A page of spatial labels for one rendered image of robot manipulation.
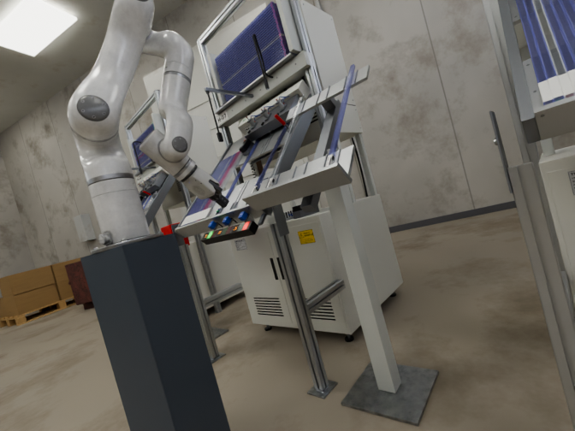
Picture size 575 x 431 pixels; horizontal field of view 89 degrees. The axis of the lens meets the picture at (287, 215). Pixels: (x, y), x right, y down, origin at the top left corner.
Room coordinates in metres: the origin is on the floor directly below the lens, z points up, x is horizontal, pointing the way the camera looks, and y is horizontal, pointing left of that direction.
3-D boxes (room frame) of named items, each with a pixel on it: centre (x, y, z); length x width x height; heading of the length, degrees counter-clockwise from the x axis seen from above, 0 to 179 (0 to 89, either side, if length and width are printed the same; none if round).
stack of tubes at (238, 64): (1.63, -0.06, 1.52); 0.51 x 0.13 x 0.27; 47
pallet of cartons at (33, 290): (5.53, 4.79, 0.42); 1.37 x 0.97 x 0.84; 156
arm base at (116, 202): (0.85, 0.47, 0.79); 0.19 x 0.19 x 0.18
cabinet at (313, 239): (1.76, -0.10, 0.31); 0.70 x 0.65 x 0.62; 47
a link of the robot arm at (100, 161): (0.88, 0.48, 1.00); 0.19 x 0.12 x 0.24; 32
